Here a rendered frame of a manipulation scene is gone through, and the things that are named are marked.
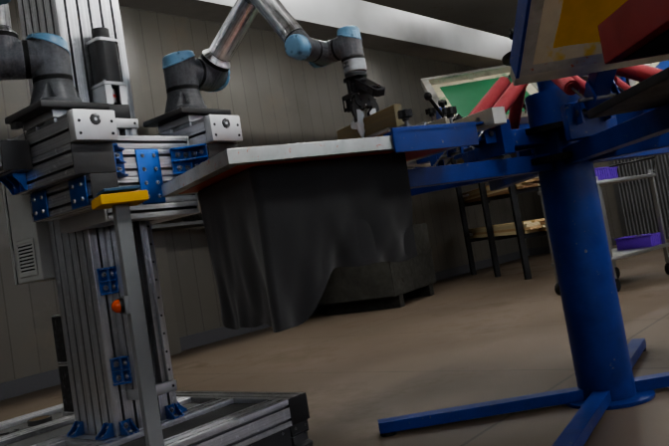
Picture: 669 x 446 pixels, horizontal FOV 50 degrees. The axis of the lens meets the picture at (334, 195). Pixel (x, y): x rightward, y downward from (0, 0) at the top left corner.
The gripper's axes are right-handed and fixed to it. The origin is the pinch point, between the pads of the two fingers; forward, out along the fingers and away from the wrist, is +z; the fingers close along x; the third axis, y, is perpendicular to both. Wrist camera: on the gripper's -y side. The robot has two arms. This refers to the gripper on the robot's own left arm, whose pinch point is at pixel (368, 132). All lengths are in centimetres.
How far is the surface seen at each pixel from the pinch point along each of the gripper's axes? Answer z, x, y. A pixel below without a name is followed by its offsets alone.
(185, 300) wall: 62, -73, 459
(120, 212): 15, 78, 10
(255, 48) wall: -192, -206, 509
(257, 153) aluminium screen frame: 8, 53, -29
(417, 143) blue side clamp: 9.4, 4.6, -30.3
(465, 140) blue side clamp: 9.7, -12.5, -30.3
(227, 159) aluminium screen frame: 9, 61, -29
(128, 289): 36, 79, 10
